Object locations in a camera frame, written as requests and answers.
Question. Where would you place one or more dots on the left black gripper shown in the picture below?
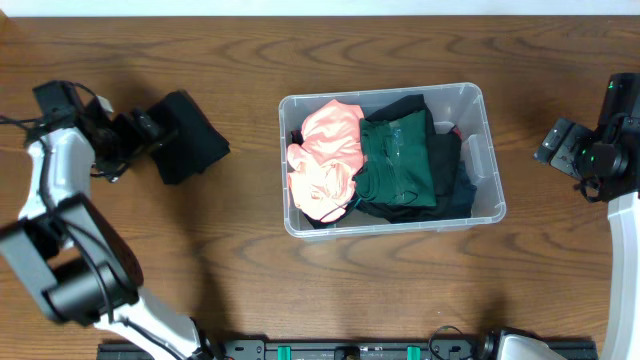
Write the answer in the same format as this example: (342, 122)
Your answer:
(138, 130)

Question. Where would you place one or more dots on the black garment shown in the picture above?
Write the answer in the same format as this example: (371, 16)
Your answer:
(444, 151)
(193, 144)

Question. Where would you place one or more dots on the dark green taped garment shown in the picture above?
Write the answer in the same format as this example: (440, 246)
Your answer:
(395, 177)

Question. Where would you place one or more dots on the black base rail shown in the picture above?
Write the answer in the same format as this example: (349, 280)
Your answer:
(505, 343)

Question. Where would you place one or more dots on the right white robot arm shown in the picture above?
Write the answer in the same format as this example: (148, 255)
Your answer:
(621, 194)

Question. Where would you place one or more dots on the pink satin garment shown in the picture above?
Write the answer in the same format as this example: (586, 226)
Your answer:
(324, 164)

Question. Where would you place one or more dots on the clear plastic storage bin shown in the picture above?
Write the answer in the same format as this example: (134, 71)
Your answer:
(458, 105)

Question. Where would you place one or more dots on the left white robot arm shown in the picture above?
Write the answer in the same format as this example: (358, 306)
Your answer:
(73, 263)

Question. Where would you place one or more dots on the red navy plaid shirt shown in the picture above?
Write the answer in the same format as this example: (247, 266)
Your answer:
(297, 137)

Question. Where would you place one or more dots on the dark navy garment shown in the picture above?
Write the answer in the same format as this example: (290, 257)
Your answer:
(463, 195)

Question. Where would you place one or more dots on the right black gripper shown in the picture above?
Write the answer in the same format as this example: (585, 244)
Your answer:
(569, 159)

